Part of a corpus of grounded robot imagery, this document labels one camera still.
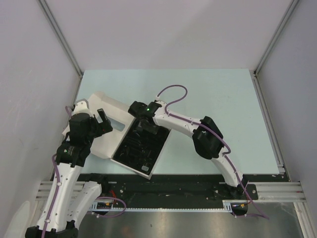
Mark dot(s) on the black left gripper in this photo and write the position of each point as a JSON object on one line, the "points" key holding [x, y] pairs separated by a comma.
{"points": [[103, 127]]}

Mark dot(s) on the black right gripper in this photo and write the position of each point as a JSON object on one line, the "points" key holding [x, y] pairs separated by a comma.
{"points": [[154, 129]]}

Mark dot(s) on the white box with black tray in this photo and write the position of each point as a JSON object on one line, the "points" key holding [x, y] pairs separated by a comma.
{"points": [[136, 152]]}

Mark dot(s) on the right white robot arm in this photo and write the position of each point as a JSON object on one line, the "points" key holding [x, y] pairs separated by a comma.
{"points": [[207, 138]]}

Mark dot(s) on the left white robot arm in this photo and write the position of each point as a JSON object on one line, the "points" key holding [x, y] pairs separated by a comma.
{"points": [[61, 218]]}

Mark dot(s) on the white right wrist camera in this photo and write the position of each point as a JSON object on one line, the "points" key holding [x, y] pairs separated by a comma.
{"points": [[159, 102]]}

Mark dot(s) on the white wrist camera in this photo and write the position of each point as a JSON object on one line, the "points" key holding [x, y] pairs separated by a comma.
{"points": [[81, 106], [159, 102]]}

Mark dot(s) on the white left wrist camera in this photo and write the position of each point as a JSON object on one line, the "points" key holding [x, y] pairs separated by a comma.
{"points": [[81, 106]]}

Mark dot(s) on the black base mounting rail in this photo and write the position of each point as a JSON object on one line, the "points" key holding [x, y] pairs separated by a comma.
{"points": [[174, 191]]}

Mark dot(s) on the aluminium frame rail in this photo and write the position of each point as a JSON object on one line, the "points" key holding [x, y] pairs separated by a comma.
{"points": [[276, 192]]}

